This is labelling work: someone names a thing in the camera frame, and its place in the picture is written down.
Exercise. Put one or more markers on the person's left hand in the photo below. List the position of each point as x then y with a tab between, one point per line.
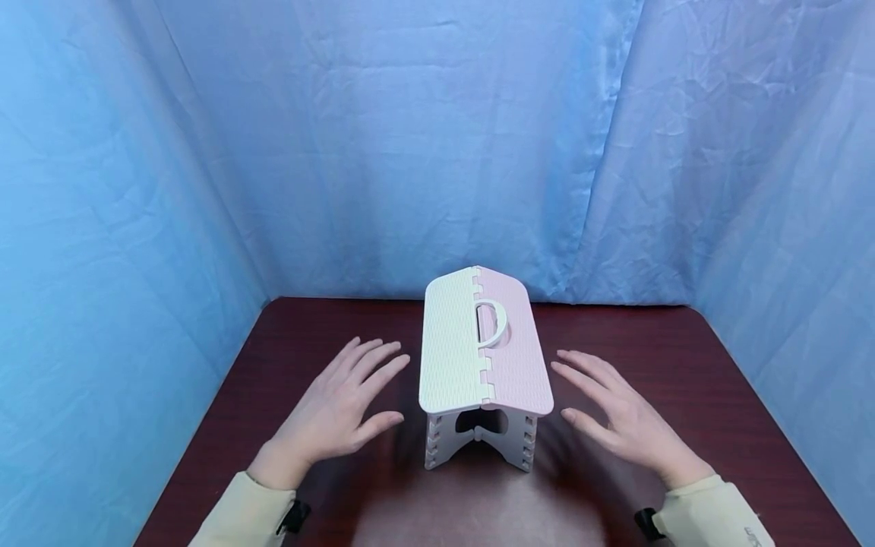
325	418

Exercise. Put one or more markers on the person's right hand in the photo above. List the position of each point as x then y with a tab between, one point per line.
639	425

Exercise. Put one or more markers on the person's left ring finger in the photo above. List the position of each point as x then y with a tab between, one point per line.
358	356

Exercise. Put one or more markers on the person's left index finger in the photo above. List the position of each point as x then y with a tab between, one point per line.
387	375

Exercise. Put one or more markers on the person's left middle finger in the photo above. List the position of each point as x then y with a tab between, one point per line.
375	360

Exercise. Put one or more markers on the person's left thumb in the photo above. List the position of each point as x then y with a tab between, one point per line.
381	425

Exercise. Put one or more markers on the person's right index finger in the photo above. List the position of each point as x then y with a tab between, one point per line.
580	380

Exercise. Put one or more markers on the person's right fingers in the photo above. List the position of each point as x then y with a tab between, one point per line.
591	365

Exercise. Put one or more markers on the person's right thumb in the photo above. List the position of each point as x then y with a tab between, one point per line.
588	426

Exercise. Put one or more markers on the person's left little finger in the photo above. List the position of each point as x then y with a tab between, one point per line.
342	355

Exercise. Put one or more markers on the person's right forearm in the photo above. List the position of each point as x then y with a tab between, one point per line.
711	516

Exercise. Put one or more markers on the person's left forearm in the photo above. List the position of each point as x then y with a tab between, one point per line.
246	516

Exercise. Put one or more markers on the white and pink folding stool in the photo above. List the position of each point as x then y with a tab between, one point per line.
451	349

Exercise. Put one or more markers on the black wrist band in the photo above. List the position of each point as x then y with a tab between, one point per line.
647	523
294	516

